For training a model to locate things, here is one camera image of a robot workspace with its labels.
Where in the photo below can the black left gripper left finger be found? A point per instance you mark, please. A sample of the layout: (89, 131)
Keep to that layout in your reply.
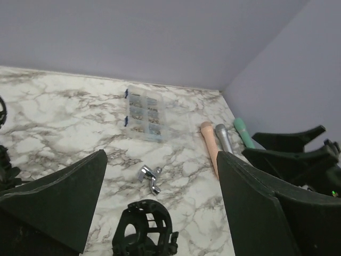
(53, 214)

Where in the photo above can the black shock mount round stand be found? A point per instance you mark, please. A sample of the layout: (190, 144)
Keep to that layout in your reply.
(145, 228)

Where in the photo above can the grey mesh microphone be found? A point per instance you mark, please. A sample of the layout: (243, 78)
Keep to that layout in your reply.
(223, 137)

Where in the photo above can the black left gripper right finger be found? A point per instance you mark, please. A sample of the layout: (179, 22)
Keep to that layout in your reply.
(268, 216)

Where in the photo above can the peach pink microphone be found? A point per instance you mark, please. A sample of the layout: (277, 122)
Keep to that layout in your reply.
(207, 132)

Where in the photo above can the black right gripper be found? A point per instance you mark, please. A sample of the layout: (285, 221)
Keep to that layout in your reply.
(316, 170)

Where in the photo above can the black tripod microphone stand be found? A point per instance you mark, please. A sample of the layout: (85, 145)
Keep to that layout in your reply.
(8, 172)

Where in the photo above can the mint green microphone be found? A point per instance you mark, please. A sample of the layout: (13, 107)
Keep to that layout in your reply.
(240, 127)

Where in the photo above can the clear plastic screw box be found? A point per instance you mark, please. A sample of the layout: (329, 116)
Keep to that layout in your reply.
(150, 116)

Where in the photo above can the silver metal bracket part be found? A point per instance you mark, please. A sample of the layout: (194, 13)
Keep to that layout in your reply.
(152, 175)

